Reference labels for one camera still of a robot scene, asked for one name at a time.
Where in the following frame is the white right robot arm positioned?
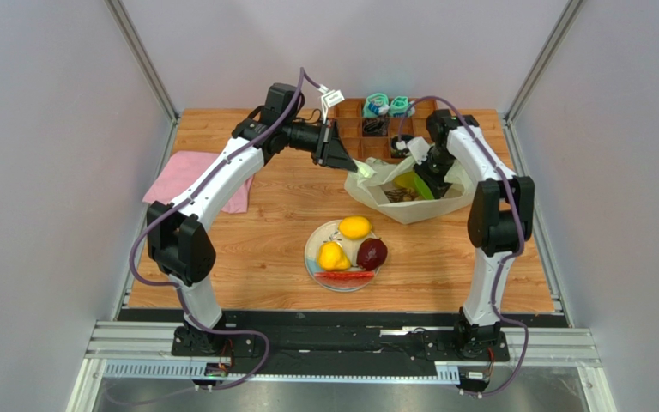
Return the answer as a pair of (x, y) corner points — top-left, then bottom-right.
(414, 109), (535, 358)

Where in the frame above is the yellow fake mango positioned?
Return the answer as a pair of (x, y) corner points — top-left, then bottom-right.
(337, 215), (372, 240)

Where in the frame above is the wooden compartment tray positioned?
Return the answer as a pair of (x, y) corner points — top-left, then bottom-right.
(329, 98), (438, 163)

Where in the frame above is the teal rolled sock right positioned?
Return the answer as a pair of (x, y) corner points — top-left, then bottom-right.
(387, 96), (415, 118)

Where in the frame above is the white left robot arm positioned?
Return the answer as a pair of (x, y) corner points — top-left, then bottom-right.
(146, 83), (358, 336)

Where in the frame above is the dark rolled sock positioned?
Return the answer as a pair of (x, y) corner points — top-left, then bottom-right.
(361, 118), (390, 137)

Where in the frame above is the pink folded t-shirt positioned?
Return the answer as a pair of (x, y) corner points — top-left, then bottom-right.
(142, 151), (253, 214)

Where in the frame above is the white blue ceramic plate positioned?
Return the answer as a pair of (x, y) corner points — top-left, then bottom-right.
(304, 220), (382, 293)

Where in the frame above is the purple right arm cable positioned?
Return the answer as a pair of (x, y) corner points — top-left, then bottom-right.
(396, 95), (530, 397)

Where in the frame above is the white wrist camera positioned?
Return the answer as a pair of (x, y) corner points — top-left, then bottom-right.
(391, 136), (432, 164)
(317, 84), (345, 123)

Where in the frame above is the red fake watermelon slice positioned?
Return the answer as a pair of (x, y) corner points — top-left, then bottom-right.
(314, 271), (375, 288)

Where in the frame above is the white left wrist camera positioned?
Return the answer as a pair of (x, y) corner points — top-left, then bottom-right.
(317, 84), (345, 123)

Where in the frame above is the brown fake nuts cluster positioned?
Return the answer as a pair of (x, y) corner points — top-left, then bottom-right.
(384, 188), (423, 203)

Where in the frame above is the teal rolled sock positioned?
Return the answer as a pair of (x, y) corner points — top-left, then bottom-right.
(387, 96), (415, 118)
(362, 93), (390, 118)

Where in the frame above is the aluminium frame rail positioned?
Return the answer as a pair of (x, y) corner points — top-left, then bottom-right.
(68, 309), (615, 411)

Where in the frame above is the yellow fake lemon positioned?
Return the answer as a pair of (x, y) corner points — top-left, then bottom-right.
(317, 241), (352, 271)

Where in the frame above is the teal rolled sock left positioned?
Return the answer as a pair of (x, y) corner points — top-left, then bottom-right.
(362, 93), (390, 118)

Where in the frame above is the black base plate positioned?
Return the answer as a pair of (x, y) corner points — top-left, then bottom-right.
(171, 310), (511, 378)

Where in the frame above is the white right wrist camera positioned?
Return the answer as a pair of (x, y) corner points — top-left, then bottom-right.
(391, 136), (432, 164)

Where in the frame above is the pale green avocado plastic bag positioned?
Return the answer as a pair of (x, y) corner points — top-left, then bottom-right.
(344, 158), (474, 224)

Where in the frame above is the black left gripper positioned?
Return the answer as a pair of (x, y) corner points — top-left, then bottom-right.
(282, 118), (358, 173)

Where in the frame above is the dark red fake apple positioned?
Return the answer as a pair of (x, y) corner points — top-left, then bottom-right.
(356, 238), (388, 271)

